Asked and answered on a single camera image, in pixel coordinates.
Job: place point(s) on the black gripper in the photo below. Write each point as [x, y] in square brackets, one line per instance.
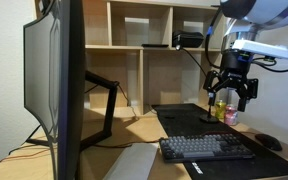
[235, 65]

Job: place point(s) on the grey black mechanical keyboard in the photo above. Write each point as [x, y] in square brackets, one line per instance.
[204, 148]

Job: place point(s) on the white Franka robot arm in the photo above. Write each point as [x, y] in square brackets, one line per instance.
[267, 11]

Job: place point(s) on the yellow green drink can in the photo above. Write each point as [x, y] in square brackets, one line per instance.
[220, 109]

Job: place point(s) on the yellow pink bottle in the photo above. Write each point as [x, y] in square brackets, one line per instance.
[231, 116]

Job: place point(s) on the small black microphone stand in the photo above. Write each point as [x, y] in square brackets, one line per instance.
[209, 118]

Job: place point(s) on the black desk mat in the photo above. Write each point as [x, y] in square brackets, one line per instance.
[184, 121]

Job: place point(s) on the black zip case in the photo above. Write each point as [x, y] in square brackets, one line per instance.
[188, 38]

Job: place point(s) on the black computer mouse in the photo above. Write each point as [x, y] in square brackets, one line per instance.
[269, 141]

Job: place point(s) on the small black remote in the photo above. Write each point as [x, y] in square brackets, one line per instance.
[215, 5]

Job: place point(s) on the wooden shelf unit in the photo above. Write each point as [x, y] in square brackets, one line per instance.
[150, 75]

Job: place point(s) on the flat black device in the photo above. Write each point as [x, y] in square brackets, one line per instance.
[154, 45]

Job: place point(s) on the black monitor stand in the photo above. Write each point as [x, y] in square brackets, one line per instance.
[110, 106]

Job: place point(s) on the grey wrist rest bar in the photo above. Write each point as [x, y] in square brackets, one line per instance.
[132, 163]

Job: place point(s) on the curved black monitor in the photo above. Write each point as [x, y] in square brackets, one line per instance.
[69, 83]

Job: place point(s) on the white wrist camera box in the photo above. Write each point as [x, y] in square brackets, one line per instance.
[264, 49]

